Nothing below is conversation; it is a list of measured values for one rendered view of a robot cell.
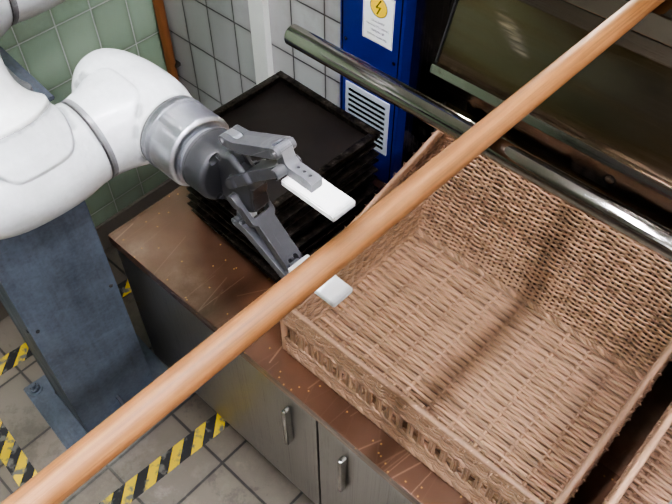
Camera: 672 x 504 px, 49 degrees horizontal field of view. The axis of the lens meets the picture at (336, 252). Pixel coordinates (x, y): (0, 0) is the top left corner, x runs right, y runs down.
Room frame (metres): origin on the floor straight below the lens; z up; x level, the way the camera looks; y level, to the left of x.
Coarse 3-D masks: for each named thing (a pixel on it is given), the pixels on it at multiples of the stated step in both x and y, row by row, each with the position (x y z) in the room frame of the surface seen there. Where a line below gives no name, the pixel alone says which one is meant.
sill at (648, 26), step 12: (564, 0) 1.00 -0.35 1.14; (576, 0) 0.99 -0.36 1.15; (588, 0) 0.97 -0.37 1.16; (600, 0) 0.96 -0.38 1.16; (612, 0) 0.95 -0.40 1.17; (624, 0) 0.94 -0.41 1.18; (600, 12) 0.96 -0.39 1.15; (612, 12) 0.95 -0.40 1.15; (660, 12) 0.91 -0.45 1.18; (636, 24) 0.92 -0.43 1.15; (648, 24) 0.91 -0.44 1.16; (660, 24) 0.90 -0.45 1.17; (648, 36) 0.91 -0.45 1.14; (660, 36) 0.89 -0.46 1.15
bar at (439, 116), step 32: (288, 32) 0.87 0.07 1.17; (352, 64) 0.80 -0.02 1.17; (384, 96) 0.75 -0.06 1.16; (416, 96) 0.73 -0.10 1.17; (448, 128) 0.68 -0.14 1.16; (512, 160) 0.62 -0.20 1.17; (544, 160) 0.62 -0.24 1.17; (576, 192) 0.57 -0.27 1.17; (608, 224) 0.53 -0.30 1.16; (640, 224) 0.52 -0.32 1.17
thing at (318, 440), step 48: (144, 240) 1.00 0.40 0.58; (192, 240) 1.00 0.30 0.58; (480, 240) 1.00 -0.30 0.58; (144, 288) 0.97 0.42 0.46; (192, 288) 0.88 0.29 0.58; (240, 288) 0.88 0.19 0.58; (192, 336) 0.86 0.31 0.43; (336, 336) 0.76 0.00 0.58; (240, 384) 0.76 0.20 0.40; (288, 384) 0.66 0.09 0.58; (240, 432) 0.79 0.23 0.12; (288, 432) 0.64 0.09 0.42; (336, 432) 0.57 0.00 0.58; (384, 432) 0.57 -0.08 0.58; (624, 432) 0.57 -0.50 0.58; (336, 480) 0.58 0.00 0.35; (384, 480) 0.50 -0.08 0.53; (432, 480) 0.48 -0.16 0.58
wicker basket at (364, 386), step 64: (384, 192) 0.93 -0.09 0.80; (448, 192) 1.01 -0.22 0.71; (512, 192) 0.95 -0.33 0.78; (384, 256) 0.94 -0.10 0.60; (448, 256) 0.95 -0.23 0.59; (512, 256) 0.89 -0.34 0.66; (640, 256) 0.78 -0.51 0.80; (320, 320) 0.79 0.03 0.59; (384, 320) 0.79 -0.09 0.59; (448, 320) 0.79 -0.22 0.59; (512, 320) 0.80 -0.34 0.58; (576, 320) 0.77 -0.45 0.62; (640, 320) 0.72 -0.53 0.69; (384, 384) 0.57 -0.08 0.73; (448, 384) 0.65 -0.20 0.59; (512, 384) 0.65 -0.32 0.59; (576, 384) 0.65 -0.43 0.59; (640, 384) 0.54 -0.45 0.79; (448, 448) 0.49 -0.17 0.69; (512, 448) 0.53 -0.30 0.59; (576, 448) 0.53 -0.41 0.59
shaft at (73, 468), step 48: (576, 48) 0.78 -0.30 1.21; (528, 96) 0.69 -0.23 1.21; (480, 144) 0.61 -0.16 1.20; (432, 192) 0.55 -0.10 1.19; (336, 240) 0.47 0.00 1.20; (288, 288) 0.41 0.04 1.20; (240, 336) 0.36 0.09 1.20; (192, 384) 0.31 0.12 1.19; (96, 432) 0.27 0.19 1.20; (144, 432) 0.27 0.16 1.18; (48, 480) 0.23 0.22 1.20
